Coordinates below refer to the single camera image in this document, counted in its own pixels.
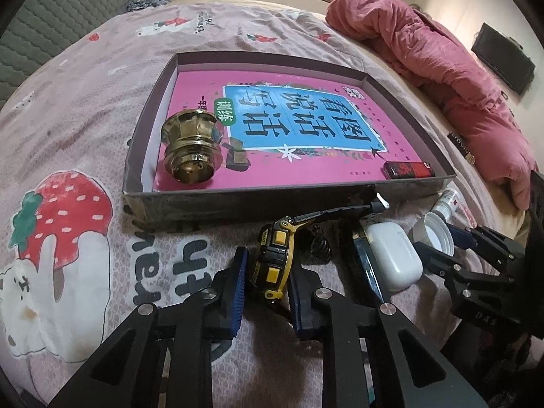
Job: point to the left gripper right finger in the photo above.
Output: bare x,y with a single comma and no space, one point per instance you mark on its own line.
373,357

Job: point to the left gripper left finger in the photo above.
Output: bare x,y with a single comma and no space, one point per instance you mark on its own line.
162,354

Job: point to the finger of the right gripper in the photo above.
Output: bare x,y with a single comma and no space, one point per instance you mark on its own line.
432,259
463,238

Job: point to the white plastic jar lid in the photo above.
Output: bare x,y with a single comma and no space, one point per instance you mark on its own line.
434,232

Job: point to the white earbuds case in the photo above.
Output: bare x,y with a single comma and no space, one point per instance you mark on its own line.
396,257

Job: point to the small white pill bottle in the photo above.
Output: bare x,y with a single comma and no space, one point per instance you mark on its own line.
446,205

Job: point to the black folding knife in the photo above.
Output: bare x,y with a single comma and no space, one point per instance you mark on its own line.
368,285

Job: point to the black gold label box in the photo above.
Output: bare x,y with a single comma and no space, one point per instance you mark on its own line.
458,142

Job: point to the red black lighter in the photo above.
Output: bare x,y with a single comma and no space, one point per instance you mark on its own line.
407,170

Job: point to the pink strawberry print blanket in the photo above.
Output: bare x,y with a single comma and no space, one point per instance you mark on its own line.
75,260

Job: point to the brass door knob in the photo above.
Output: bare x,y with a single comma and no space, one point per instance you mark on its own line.
192,140

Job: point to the pink Chinese workbook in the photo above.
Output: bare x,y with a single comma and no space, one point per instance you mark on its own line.
278,130

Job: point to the pink rolled quilt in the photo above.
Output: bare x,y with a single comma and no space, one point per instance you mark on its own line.
431,58

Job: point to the dark patterned cloth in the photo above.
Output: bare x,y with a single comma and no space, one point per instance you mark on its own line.
137,5

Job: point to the grey quilted headboard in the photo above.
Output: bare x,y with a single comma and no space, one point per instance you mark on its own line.
41,29

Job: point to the wall television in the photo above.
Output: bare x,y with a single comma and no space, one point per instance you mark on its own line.
505,57

